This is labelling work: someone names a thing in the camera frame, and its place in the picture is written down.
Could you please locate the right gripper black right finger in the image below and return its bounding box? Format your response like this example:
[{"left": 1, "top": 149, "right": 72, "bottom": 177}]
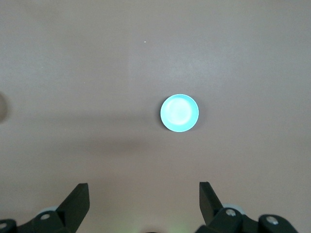
[{"left": 195, "top": 181, "right": 301, "bottom": 233}]

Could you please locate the blue bowl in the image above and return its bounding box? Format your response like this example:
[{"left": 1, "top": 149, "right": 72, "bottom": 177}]
[{"left": 160, "top": 94, "right": 200, "bottom": 133}]

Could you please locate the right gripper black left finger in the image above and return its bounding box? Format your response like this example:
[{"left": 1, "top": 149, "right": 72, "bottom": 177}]
[{"left": 0, "top": 183, "right": 91, "bottom": 233}]

